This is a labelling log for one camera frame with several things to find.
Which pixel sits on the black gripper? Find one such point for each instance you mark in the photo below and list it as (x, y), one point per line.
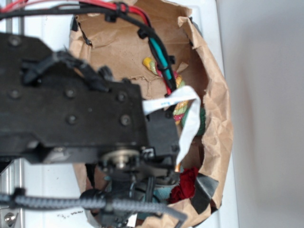
(126, 180)

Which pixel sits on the light blue terry cloth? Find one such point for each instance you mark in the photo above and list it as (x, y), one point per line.
(164, 192)

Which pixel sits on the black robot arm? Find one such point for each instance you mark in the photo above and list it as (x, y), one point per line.
(55, 108)

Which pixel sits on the crumpled red cloth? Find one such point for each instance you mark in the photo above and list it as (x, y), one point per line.
(186, 187)

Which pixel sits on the green rubber ball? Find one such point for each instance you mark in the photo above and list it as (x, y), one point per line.
(202, 125)

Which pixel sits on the brown paper bag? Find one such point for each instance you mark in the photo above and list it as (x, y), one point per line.
(118, 46)

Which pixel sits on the multicolour twisted rope toy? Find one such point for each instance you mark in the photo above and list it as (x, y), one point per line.
(180, 111)

